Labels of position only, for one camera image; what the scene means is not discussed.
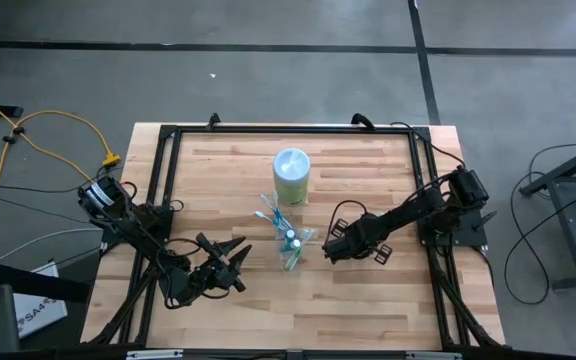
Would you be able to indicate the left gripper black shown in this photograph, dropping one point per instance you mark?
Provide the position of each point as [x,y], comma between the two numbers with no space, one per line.
[215,272]

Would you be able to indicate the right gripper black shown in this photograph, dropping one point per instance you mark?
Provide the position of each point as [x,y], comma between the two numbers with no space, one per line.
[358,240]

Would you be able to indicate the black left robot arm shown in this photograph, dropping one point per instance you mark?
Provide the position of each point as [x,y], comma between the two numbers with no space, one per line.
[133,225]

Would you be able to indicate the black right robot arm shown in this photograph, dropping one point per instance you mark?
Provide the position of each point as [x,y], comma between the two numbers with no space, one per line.
[418,212]

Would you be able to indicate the clear plastic holder cup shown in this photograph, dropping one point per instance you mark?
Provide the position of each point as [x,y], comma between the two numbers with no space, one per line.
[282,262]

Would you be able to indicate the green disinfecting wipes canister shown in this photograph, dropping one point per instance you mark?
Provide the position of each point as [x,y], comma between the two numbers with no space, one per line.
[291,170]

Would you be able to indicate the black beam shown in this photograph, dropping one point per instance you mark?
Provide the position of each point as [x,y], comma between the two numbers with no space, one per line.
[43,285]

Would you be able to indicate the black desk stand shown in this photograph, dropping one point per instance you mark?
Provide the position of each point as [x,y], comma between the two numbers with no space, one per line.
[565,220]

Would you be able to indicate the white printed cardboard box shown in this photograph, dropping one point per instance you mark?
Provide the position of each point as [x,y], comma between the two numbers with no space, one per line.
[38,315]

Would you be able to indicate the black rig bottom rail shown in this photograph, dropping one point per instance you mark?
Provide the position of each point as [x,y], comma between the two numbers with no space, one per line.
[243,356]

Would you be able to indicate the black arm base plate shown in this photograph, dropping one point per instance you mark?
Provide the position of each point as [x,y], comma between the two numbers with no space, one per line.
[468,237]
[110,236]

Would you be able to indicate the black frame clip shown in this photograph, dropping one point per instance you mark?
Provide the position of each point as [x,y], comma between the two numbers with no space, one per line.
[363,120]
[213,121]

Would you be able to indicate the silver bracket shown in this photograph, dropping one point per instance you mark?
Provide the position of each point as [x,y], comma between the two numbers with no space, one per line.
[153,354]
[433,356]

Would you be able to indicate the black aluminium table frame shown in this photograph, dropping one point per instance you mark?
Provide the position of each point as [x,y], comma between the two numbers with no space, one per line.
[293,129]

